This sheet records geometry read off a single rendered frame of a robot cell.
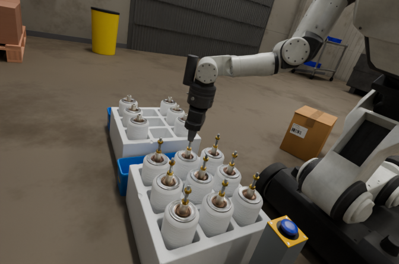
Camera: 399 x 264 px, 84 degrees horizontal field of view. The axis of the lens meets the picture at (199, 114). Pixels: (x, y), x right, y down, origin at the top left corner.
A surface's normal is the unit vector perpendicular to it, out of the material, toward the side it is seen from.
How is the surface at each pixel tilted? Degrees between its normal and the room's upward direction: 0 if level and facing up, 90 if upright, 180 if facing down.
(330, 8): 80
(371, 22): 127
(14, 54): 90
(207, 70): 90
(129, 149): 90
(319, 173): 54
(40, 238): 0
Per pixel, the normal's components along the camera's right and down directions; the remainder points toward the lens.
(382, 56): -0.87, 0.50
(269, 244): -0.87, 0.00
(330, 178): -0.57, -0.52
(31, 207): 0.21, -0.90
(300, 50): -0.05, 0.22
